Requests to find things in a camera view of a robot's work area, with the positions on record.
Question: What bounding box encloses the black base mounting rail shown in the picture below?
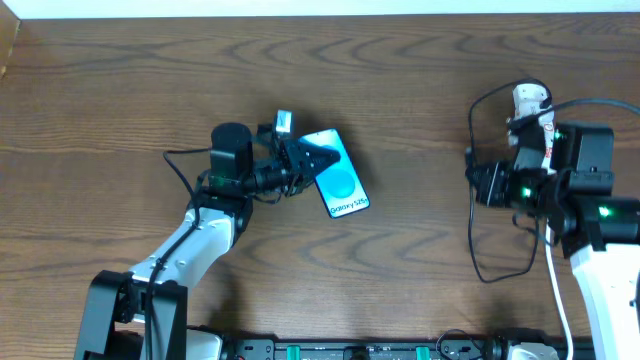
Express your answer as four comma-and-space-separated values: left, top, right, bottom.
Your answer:
219, 338, 596, 360

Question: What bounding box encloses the blue screen Galaxy smartphone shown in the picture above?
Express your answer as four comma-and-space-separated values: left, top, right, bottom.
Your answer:
302, 129, 370, 219

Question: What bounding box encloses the white power strip cord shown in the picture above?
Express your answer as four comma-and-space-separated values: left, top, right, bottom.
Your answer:
544, 224, 576, 360

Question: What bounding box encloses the white power strip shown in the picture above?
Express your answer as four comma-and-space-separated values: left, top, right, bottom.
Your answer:
538, 112, 555, 174

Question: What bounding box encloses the black USB charging cable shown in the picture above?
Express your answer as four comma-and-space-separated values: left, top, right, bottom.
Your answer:
464, 77, 554, 284

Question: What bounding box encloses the black camera cable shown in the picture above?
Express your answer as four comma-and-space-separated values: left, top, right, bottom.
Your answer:
507, 97, 640, 132
143, 147, 216, 360

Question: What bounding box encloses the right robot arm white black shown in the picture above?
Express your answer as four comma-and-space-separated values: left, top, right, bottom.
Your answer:
465, 120, 639, 359

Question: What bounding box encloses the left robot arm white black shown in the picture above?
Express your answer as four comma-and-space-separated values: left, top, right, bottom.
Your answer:
74, 123, 341, 359

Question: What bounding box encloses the black right camera cable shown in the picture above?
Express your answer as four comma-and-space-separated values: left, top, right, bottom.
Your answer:
507, 97, 640, 132

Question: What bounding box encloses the black left camera cable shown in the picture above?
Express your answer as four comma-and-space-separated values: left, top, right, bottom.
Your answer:
143, 147, 216, 360

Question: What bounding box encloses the white USB charger adapter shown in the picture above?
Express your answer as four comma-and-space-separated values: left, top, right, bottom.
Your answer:
512, 83, 552, 119

